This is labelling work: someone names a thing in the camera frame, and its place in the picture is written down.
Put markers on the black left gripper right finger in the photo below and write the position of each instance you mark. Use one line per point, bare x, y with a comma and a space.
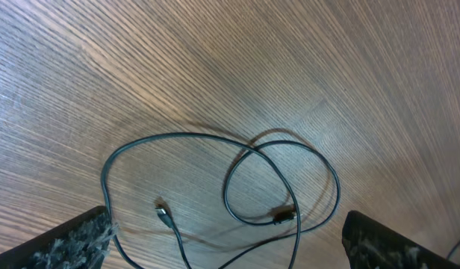
370, 245

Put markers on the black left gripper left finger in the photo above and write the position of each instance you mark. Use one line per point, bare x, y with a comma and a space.
79, 243

